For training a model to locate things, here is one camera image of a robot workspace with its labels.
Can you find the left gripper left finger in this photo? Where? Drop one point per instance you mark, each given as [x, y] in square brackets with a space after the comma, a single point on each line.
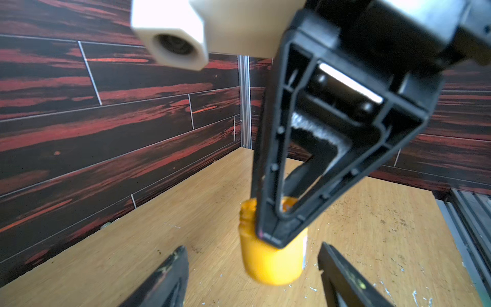
[166, 286]

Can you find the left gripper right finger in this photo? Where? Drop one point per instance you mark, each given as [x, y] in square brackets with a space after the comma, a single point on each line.
[343, 285]

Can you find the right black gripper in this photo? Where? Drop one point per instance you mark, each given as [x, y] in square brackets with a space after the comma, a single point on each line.
[428, 36]

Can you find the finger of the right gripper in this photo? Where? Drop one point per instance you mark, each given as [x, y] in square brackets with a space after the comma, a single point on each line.
[332, 114]

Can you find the yellow paint jar front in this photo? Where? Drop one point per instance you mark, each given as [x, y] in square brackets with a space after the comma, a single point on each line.
[264, 263]

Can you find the right aluminium corner post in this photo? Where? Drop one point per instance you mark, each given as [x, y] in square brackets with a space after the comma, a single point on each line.
[245, 102]

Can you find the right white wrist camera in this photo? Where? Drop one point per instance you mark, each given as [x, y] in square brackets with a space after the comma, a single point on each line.
[182, 34]

